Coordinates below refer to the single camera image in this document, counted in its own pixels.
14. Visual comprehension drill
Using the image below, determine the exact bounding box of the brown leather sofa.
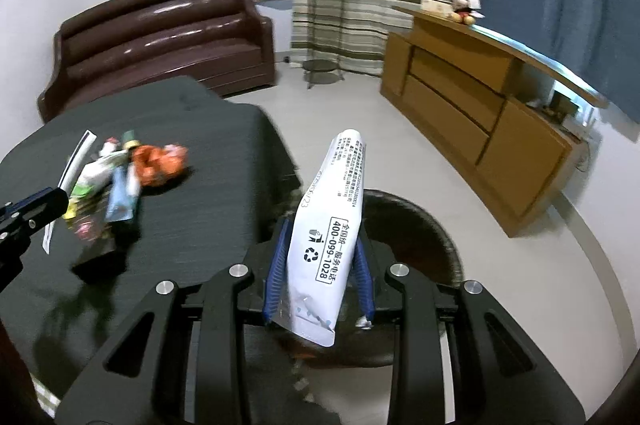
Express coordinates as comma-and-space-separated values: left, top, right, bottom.
37, 0, 277, 124

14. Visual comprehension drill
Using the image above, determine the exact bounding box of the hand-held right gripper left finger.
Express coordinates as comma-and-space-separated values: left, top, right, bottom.
54, 217, 293, 425

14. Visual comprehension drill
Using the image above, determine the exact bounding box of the white toothpaste tube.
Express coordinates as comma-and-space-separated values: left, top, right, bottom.
267, 129, 368, 348

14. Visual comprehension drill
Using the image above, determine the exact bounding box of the black flat packet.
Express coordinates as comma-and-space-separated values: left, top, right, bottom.
72, 225, 132, 287

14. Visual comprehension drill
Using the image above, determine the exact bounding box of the small dark box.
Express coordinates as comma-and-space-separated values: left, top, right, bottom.
550, 90, 582, 122

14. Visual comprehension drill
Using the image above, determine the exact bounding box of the dark grey tablecloth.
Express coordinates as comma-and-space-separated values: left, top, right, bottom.
0, 75, 302, 406

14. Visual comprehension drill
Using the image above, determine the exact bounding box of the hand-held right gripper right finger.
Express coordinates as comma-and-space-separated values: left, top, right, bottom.
350, 227, 586, 425

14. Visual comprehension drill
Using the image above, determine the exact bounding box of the blue tube packet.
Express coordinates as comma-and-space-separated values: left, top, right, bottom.
106, 165, 142, 224

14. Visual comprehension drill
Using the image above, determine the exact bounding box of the black metal plant stand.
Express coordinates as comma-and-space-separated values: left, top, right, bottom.
300, 0, 349, 87

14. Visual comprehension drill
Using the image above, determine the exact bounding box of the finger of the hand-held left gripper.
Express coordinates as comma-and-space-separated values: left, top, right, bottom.
0, 188, 69, 291

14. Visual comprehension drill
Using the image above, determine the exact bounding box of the mouse plush toy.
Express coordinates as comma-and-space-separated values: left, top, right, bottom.
449, 0, 484, 26

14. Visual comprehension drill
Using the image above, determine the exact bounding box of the black round trash bin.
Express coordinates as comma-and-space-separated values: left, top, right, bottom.
272, 189, 463, 368

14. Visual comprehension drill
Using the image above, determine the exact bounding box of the green and white wrapper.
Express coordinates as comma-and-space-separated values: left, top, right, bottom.
70, 152, 127, 202

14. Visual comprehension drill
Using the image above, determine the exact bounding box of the orange crumpled wrapper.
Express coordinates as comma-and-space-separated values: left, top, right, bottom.
131, 144, 190, 189

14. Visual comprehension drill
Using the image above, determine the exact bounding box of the wooden cabinet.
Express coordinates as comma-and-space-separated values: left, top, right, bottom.
380, 5, 612, 239

